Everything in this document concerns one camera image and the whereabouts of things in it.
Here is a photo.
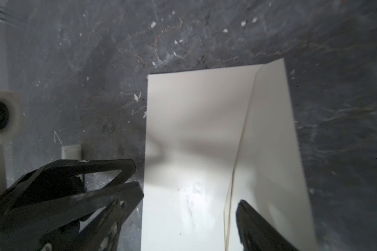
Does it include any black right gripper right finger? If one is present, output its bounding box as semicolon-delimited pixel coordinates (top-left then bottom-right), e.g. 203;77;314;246
236;200;297;251

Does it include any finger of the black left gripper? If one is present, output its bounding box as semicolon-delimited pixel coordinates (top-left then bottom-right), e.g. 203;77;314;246
0;182;144;251
0;159;136;220

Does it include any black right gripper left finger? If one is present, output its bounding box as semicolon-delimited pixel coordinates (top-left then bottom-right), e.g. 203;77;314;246
66;200;125;251

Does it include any white paper envelope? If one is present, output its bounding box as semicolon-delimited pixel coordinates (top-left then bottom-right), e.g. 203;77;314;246
141;59;318;251

